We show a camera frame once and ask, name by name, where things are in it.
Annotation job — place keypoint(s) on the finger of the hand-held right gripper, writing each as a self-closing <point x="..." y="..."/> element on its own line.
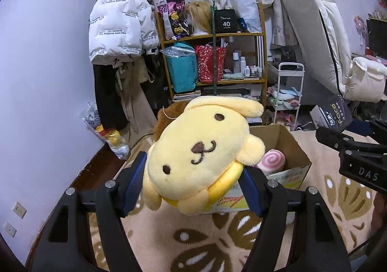
<point x="335" y="137"/>

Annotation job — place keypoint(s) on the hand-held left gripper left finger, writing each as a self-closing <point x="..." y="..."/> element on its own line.
<point x="134" y="181"/>

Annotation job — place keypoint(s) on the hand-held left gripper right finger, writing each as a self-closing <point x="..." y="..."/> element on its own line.
<point x="252" y="193"/>

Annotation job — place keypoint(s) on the pink swirl roll plush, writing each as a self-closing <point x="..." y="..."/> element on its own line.
<point x="272" y="161"/>

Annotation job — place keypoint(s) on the printed cardboard box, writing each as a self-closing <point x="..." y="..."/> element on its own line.
<point x="290" y="154"/>

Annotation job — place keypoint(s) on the yellow dog plush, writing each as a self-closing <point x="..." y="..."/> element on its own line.
<point x="193" y="151"/>

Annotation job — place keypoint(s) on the grey printed bag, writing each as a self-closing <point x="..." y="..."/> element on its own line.
<point x="337" y="113"/>

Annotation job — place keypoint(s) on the plastic bag of toys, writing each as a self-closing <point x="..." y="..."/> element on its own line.
<point x="105" y="129"/>

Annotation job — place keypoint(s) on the beige patterned blanket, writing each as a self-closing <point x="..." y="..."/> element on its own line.
<point x="211" y="241"/>

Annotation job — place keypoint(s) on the cream duvet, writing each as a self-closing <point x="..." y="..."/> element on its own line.
<point x="367" y="80"/>

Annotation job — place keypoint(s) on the white trolley cart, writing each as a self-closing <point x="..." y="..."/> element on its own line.
<point x="285" y="93"/>

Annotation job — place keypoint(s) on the beige hanging pants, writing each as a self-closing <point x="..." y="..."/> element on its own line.
<point x="136" y="102"/>

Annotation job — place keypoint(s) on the black hanging garment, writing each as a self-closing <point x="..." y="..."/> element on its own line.
<point x="108" y="96"/>

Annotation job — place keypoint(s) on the stack of books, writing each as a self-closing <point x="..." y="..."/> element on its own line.
<point x="187" y="96"/>

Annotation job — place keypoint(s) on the white upright mattress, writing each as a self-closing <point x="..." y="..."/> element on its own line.
<point x="314" y="33"/>

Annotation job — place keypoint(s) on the wooden shelf rack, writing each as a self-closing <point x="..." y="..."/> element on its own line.
<point x="263" y="57"/>

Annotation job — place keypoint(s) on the group of white bottles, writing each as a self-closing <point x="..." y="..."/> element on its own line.
<point x="246" y="67"/>

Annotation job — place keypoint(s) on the pink hand fan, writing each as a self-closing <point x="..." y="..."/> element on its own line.
<point x="360" y="25"/>

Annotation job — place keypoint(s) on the teal bag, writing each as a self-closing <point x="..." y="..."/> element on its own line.
<point x="181" y="69"/>

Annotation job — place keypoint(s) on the green pole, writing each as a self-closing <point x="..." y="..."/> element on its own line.
<point x="214" y="63"/>

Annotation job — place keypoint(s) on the red patterned gift bag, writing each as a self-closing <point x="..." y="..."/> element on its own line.
<point x="208" y="63"/>

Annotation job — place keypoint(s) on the black box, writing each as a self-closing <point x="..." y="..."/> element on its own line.
<point x="225" y="21"/>

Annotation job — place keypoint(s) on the white puffer jacket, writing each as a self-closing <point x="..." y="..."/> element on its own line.
<point x="118" y="18"/>

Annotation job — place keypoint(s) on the purple printed bag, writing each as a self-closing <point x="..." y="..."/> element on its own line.
<point x="172" y="16"/>

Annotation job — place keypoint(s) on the blonde wig on head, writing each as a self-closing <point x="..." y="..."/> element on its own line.
<point x="198" y="16"/>

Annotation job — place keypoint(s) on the white wall socket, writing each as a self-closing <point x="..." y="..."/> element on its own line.
<point x="19" y="209"/>
<point x="10" y="229"/>

